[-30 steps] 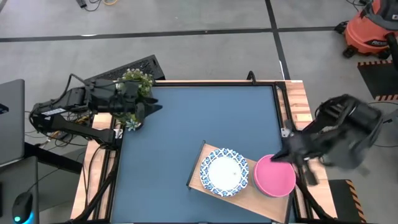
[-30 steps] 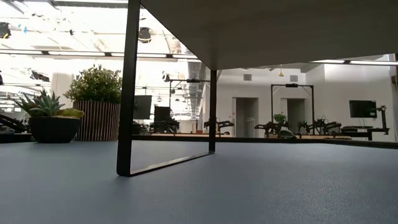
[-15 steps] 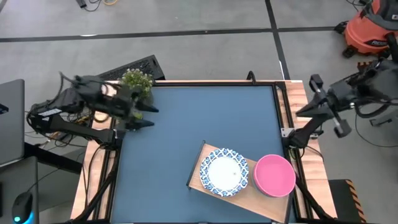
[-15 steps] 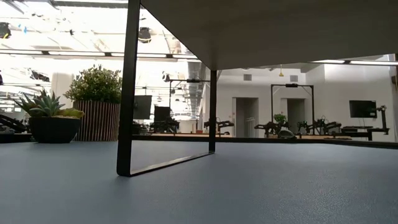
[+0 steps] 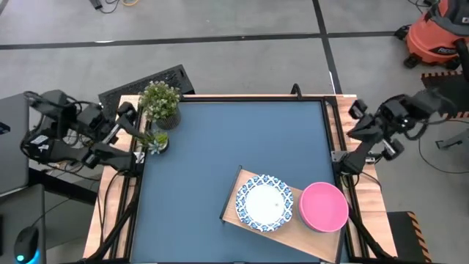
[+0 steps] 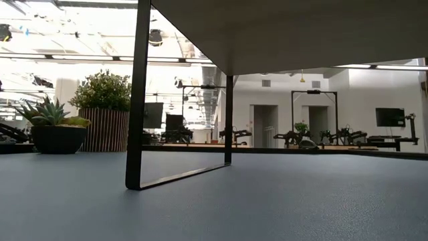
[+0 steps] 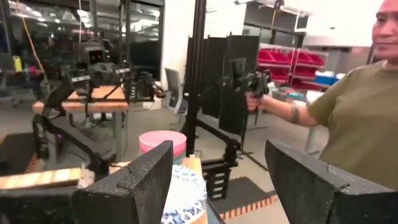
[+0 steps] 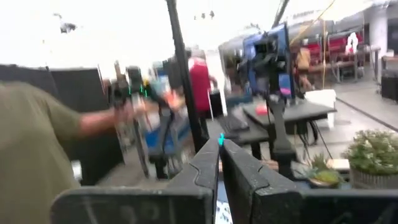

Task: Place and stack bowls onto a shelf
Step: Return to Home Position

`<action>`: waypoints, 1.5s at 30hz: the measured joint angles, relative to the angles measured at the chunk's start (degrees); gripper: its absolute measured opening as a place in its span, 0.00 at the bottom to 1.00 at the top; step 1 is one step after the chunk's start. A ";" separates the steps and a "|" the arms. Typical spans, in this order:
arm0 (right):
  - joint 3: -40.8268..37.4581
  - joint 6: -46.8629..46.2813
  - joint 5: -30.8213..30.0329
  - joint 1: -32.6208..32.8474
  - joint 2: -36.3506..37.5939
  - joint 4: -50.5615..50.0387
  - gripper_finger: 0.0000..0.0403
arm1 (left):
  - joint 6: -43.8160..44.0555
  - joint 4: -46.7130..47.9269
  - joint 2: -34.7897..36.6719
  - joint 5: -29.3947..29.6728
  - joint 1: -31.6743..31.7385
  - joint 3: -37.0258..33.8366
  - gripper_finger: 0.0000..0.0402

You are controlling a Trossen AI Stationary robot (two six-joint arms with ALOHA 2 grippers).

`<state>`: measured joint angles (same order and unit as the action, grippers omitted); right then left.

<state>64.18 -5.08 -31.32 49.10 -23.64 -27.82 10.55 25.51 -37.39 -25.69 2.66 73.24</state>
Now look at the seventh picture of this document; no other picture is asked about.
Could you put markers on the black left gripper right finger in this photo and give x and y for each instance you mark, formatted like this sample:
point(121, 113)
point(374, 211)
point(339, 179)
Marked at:
point(311, 193)

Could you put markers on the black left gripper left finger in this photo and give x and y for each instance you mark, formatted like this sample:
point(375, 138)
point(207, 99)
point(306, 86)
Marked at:
point(133, 186)

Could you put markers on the pink bowl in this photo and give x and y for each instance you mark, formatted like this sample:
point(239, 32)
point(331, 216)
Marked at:
point(158, 140)

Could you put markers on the blue patterned white plate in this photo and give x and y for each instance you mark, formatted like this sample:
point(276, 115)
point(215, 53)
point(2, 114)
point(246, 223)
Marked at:
point(186, 193)

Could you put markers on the person's forearm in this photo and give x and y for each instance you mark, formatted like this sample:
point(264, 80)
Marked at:
point(286, 110)

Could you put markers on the black hazard-striped floor mat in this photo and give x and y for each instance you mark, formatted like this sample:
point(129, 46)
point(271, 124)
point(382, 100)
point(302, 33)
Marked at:
point(15, 149)
point(242, 193)

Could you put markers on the person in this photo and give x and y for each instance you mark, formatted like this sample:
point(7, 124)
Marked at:
point(360, 124)

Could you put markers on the wooden workbench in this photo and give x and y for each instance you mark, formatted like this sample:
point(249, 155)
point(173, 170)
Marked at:
point(102, 105)

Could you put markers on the person's hand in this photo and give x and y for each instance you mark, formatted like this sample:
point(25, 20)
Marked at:
point(252, 101)

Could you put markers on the grey office chair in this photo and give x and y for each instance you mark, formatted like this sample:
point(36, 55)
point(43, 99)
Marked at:
point(172, 84)

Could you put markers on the blue storage bin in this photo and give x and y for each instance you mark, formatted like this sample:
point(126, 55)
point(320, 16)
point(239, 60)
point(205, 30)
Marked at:
point(325, 79)

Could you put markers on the black robot rig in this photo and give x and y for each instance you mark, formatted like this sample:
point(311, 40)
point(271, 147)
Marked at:
point(102, 74)

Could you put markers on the rack with red bins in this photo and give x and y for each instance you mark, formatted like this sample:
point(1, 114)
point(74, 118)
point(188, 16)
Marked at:
point(280, 59)

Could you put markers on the black partition panel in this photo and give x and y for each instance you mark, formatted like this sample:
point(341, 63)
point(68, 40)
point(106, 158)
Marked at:
point(217, 53)

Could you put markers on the yellow bottle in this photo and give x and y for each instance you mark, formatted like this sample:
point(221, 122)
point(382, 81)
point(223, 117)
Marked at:
point(17, 63)

